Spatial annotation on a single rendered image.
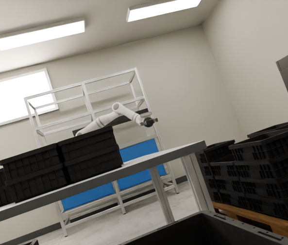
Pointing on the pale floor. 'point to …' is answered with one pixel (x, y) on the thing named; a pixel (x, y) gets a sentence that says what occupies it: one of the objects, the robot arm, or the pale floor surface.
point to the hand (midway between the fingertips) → (149, 121)
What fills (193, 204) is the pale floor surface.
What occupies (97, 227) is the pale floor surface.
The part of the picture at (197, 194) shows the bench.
